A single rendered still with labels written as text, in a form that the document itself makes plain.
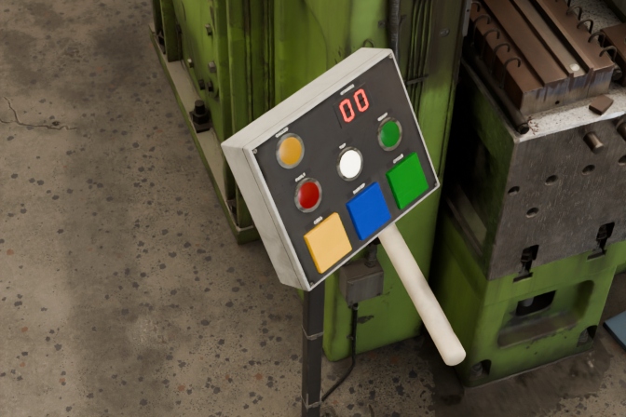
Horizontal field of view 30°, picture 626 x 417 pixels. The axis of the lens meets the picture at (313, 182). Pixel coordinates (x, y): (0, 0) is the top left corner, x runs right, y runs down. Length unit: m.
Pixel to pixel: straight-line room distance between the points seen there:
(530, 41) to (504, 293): 0.62
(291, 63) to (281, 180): 0.87
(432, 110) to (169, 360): 1.03
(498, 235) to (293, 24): 0.66
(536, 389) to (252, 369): 0.72
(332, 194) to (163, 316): 1.25
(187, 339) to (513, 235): 0.98
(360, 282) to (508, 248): 0.36
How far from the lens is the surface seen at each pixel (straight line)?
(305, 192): 1.91
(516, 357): 2.98
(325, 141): 1.93
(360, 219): 1.99
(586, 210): 2.59
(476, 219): 2.65
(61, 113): 3.68
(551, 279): 2.75
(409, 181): 2.06
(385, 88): 2.01
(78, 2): 4.07
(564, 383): 3.07
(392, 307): 2.92
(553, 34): 2.43
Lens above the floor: 2.52
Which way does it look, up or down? 48 degrees down
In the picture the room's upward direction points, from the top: 1 degrees clockwise
